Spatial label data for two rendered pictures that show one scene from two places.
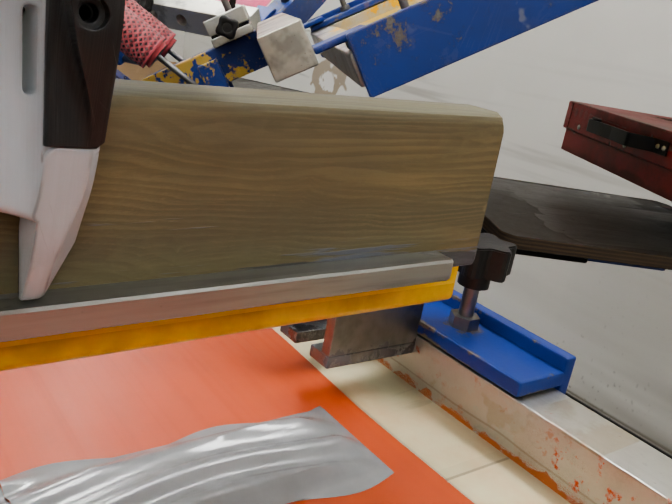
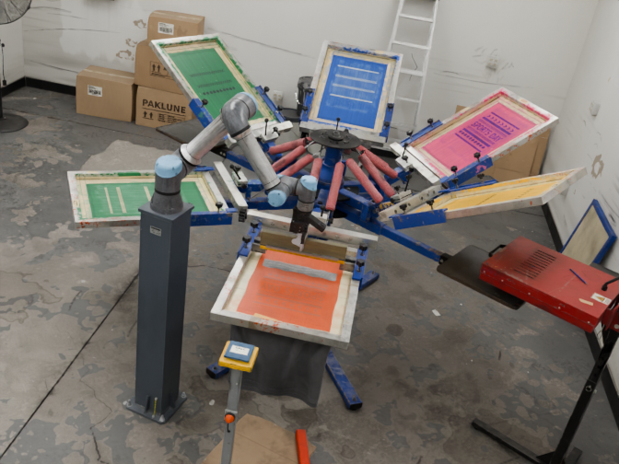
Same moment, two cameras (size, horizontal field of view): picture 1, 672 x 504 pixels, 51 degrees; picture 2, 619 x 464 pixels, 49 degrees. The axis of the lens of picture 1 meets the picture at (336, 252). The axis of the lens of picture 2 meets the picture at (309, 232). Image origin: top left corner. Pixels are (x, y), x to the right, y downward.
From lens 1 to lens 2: 2.91 m
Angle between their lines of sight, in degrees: 41
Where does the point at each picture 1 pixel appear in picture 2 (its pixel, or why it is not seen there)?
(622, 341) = not seen: outside the picture
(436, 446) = (344, 282)
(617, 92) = not seen: outside the picture
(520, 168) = not seen: outside the picture
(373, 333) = (345, 267)
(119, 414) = (315, 265)
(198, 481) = (316, 272)
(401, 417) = (344, 278)
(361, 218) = (329, 252)
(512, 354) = (357, 275)
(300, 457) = (327, 275)
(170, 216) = (310, 249)
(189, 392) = (324, 266)
